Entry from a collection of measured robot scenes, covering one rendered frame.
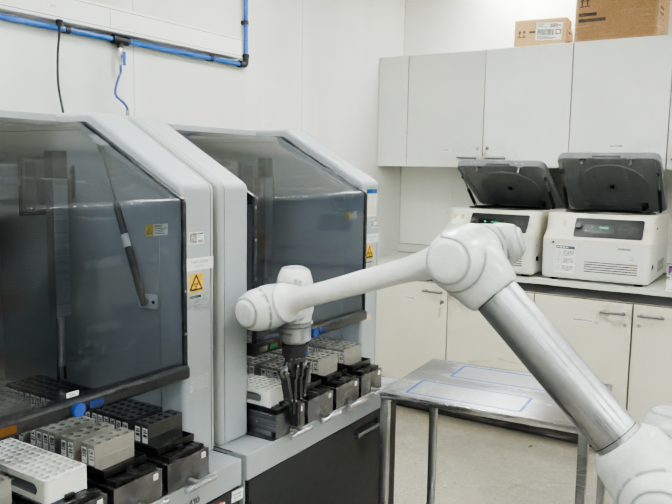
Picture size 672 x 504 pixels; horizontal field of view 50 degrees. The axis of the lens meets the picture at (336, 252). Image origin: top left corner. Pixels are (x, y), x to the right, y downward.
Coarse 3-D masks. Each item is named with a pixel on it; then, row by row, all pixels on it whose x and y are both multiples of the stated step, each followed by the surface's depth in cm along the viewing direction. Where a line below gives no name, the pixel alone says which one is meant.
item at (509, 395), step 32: (416, 384) 222; (448, 384) 223; (480, 384) 224; (512, 384) 224; (608, 384) 226; (384, 416) 215; (512, 416) 196; (544, 416) 195; (384, 448) 216; (384, 480) 217; (576, 480) 190
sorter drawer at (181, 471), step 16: (176, 448) 169; (192, 448) 170; (208, 448) 174; (160, 464) 164; (176, 464) 165; (192, 464) 170; (208, 464) 174; (176, 480) 166; (192, 480) 168; (208, 480) 168
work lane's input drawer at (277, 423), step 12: (252, 408) 202; (264, 408) 200; (276, 408) 199; (288, 408) 202; (252, 420) 201; (264, 420) 199; (276, 420) 197; (288, 420) 202; (276, 432) 197; (288, 432) 202; (300, 432) 199
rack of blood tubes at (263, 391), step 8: (248, 376) 213; (256, 376) 213; (248, 384) 206; (256, 384) 207; (264, 384) 205; (272, 384) 206; (280, 384) 207; (248, 392) 216; (256, 392) 202; (264, 392) 200; (272, 392) 200; (280, 392) 204; (248, 400) 204; (256, 400) 209; (264, 400) 200; (272, 400) 201; (280, 400) 204
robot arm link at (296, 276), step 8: (280, 272) 195; (288, 272) 193; (296, 272) 193; (304, 272) 194; (280, 280) 194; (288, 280) 192; (296, 280) 192; (304, 280) 193; (312, 280) 197; (304, 312) 193; (312, 312) 197; (296, 320) 193; (304, 320) 195
